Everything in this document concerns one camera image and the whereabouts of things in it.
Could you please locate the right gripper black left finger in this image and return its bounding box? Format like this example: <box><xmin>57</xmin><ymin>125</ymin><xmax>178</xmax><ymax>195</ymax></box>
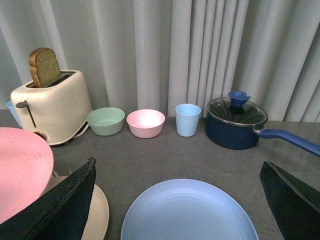
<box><xmin>0</xmin><ymin>157</ymin><xmax>96</xmax><ymax>240</ymax></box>

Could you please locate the pink plate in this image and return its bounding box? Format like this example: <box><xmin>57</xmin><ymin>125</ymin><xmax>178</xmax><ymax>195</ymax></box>
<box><xmin>0</xmin><ymin>127</ymin><xmax>54</xmax><ymax>223</ymax></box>

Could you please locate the toast slice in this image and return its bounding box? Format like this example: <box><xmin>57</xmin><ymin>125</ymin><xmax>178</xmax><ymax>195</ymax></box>
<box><xmin>28</xmin><ymin>47</ymin><xmax>61</xmax><ymax>88</ymax></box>

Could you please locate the green bowl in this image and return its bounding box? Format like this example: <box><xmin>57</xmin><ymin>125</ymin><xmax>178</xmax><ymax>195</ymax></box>
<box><xmin>86</xmin><ymin>107</ymin><xmax>125</xmax><ymax>136</ymax></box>

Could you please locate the white toaster cable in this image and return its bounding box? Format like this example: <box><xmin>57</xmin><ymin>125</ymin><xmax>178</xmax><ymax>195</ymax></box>
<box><xmin>72</xmin><ymin>123</ymin><xmax>90</xmax><ymax>139</ymax></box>

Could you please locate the light blue cup right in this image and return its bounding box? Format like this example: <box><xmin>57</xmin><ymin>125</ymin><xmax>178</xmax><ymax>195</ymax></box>
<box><xmin>175</xmin><ymin>103</ymin><xmax>201</xmax><ymax>137</ymax></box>

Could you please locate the cream toaster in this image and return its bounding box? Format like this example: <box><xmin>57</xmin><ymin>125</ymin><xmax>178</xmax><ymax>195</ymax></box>
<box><xmin>10</xmin><ymin>70</ymin><xmax>93</xmax><ymax>146</ymax></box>

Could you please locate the dark blue saucepan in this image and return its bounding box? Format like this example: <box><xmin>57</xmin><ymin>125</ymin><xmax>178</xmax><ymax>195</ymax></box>
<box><xmin>205</xmin><ymin>112</ymin><xmax>320</xmax><ymax>157</ymax></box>

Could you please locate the glass pot lid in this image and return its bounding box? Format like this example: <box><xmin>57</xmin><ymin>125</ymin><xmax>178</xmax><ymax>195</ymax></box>
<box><xmin>207</xmin><ymin>91</ymin><xmax>268</xmax><ymax>127</ymax></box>

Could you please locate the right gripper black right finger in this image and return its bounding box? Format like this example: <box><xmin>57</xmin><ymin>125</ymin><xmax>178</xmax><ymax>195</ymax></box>
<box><xmin>259</xmin><ymin>161</ymin><xmax>320</xmax><ymax>240</ymax></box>

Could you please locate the cream plate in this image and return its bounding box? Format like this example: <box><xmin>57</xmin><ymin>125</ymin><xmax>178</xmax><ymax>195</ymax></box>
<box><xmin>42</xmin><ymin>176</ymin><xmax>110</xmax><ymax>240</ymax></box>

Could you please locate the blue plate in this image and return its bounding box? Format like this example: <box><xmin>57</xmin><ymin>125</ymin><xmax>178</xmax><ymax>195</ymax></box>
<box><xmin>120</xmin><ymin>179</ymin><xmax>258</xmax><ymax>240</ymax></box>

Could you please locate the light blue cup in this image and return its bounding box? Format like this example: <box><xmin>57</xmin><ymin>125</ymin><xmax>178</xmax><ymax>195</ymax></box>
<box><xmin>175</xmin><ymin>103</ymin><xmax>201</xmax><ymax>137</ymax></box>
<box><xmin>6</xmin><ymin>101</ymin><xmax>22</xmax><ymax>128</ymax></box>

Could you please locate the light blue cup left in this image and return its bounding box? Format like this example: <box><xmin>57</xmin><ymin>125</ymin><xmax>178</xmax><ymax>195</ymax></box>
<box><xmin>6</xmin><ymin>101</ymin><xmax>22</xmax><ymax>128</ymax></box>

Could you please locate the pink bowl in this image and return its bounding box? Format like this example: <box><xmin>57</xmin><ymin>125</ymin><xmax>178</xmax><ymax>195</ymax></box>
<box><xmin>126</xmin><ymin>109</ymin><xmax>166</xmax><ymax>139</ymax></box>

